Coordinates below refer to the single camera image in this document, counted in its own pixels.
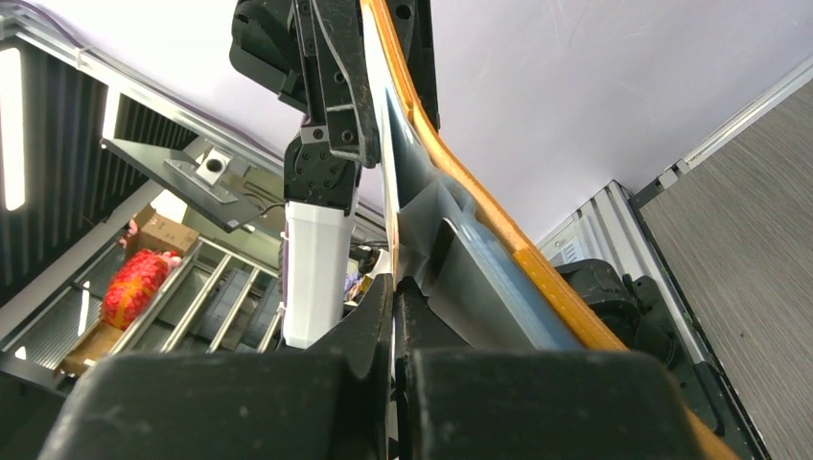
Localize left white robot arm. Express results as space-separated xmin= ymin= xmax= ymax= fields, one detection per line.
xmin=229 ymin=1 xmax=677 ymax=363

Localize cardboard box on shelf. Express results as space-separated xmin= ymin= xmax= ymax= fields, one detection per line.
xmin=123 ymin=205 xmax=199 ymax=258

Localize yellow card holder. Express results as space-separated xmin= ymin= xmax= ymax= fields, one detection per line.
xmin=360 ymin=1 xmax=733 ymax=459

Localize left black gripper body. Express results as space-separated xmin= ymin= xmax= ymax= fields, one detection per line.
xmin=228 ymin=0 xmax=383 ymax=170

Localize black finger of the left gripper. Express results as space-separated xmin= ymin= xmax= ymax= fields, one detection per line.
xmin=293 ymin=1 xmax=381 ymax=169
xmin=387 ymin=0 xmax=440 ymax=129

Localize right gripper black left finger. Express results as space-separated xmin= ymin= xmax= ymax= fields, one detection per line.
xmin=40 ymin=274 xmax=393 ymax=459

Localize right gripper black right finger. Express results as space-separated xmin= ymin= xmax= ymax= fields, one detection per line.
xmin=393 ymin=278 xmax=704 ymax=459

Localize red packaged goods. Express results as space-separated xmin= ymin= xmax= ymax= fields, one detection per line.
xmin=100 ymin=249 xmax=183 ymax=331

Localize metal storage shelf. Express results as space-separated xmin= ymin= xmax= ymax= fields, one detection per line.
xmin=1 ymin=192 xmax=281 ymax=392

